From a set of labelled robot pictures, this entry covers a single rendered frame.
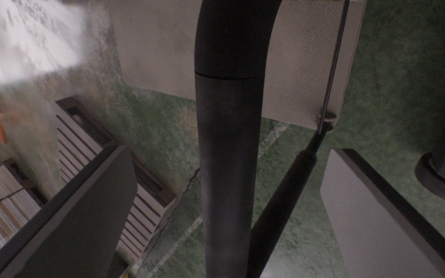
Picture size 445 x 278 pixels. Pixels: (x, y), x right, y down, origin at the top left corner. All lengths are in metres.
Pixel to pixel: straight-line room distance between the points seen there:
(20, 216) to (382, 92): 4.29
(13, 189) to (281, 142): 4.11
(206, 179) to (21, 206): 4.34
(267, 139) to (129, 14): 0.72
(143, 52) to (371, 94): 0.81
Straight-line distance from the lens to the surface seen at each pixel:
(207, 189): 0.17
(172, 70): 0.94
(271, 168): 1.13
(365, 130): 0.95
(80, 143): 2.04
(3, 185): 4.67
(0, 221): 4.42
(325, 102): 0.59
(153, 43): 0.97
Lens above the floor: 0.87
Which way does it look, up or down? 48 degrees down
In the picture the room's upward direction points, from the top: 130 degrees counter-clockwise
